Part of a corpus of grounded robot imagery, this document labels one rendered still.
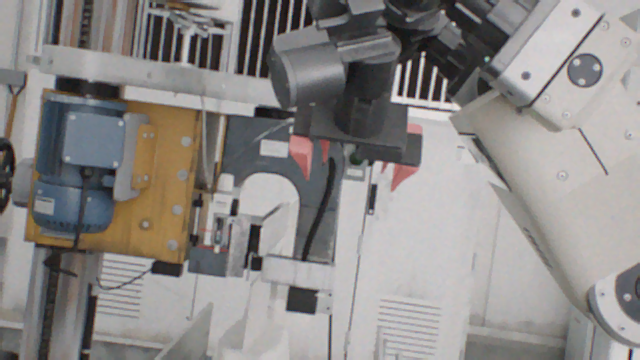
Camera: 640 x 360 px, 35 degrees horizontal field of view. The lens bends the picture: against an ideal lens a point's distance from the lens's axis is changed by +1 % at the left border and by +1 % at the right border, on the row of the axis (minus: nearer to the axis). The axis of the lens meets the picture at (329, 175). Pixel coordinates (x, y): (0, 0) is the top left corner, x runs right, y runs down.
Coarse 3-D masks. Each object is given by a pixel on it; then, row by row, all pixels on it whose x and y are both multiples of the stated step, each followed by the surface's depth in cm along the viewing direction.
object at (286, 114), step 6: (258, 108) 207; (264, 108) 206; (270, 108) 206; (258, 114) 207; (264, 114) 206; (270, 114) 206; (276, 114) 206; (282, 114) 206; (288, 114) 207; (294, 114) 208
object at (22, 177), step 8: (24, 160) 212; (32, 160) 213; (16, 168) 211; (24, 168) 211; (16, 176) 210; (24, 176) 210; (16, 184) 210; (24, 184) 210; (16, 192) 210; (24, 192) 210; (16, 200) 210; (24, 200) 210; (24, 208) 214
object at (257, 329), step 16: (256, 272) 231; (256, 288) 235; (256, 304) 239; (240, 320) 261; (256, 320) 242; (224, 336) 242; (240, 336) 242; (256, 336) 243; (272, 336) 246; (224, 352) 230; (240, 352) 231; (256, 352) 227; (272, 352) 233; (288, 352) 252
